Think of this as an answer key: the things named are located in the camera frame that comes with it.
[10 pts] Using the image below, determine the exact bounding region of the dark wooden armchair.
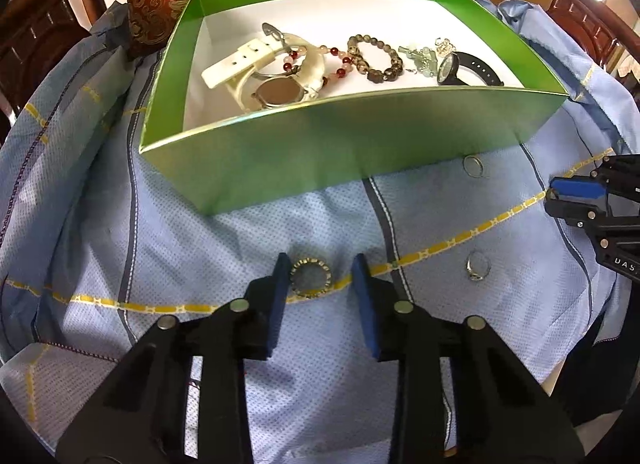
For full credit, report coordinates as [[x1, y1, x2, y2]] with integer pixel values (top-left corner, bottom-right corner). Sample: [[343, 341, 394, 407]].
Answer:
[[0, 0, 640, 145]]

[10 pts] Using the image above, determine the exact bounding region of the light blue cloth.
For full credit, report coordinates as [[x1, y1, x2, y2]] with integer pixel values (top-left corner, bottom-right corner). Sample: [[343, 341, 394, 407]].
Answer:
[[0, 0, 640, 464]]

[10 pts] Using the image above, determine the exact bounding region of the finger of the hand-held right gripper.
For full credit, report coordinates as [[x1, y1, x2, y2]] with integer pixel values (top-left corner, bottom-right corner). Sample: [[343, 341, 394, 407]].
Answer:
[[545, 199, 609, 238], [548, 154, 640, 199]]

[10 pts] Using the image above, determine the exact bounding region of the plain silver ring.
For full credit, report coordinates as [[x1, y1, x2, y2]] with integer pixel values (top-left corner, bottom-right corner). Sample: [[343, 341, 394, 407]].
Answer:
[[462, 155, 487, 179]]

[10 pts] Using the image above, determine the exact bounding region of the green cardboard box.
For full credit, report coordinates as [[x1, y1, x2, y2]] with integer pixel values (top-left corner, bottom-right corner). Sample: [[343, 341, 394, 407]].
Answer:
[[139, 0, 571, 217]]

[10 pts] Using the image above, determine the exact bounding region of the brown bead bracelet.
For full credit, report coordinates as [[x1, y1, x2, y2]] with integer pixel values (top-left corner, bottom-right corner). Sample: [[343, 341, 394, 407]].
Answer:
[[346, 34, 405, 83]]

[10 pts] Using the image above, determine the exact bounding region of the dark cloth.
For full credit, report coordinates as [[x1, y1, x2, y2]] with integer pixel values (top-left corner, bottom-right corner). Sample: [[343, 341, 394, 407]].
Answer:
[[570, 264, 640, 425]]

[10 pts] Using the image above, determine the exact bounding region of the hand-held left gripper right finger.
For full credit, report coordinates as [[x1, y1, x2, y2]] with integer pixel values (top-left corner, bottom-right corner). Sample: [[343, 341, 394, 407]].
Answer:
[[350, 254, 586, 464]]

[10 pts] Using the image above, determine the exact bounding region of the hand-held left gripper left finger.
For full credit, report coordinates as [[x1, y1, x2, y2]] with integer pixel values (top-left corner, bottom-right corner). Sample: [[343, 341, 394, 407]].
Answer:
[[55, 253, 292, 464]]

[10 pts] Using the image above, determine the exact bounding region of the gold studded ring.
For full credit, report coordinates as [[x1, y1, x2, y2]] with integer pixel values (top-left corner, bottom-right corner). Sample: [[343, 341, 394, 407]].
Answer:
[[289, 256, 333, 299]]

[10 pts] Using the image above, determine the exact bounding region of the black strap wristwatch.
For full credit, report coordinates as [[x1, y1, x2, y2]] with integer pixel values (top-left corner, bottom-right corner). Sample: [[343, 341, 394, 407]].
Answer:
[[436, 51, 507, 87]]

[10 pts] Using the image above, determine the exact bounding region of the green flower brooch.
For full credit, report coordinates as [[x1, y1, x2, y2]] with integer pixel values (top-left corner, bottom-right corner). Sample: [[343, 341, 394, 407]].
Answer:
[[398, 42, 443, 77]]

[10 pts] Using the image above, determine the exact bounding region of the red pink bead bracelet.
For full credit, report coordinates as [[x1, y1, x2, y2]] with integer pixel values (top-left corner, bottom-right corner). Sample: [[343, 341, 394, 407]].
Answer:
[[280, 44, 357, 89]]

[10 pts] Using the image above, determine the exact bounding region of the white strap wristwatch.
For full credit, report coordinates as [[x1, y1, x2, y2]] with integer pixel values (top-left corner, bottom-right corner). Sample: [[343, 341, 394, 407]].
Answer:
[[201, 22, 328, 112]]

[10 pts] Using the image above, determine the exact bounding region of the silver ring with stone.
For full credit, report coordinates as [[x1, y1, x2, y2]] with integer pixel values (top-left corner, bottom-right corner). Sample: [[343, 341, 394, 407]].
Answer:
[[465, 251, 492, 283]]

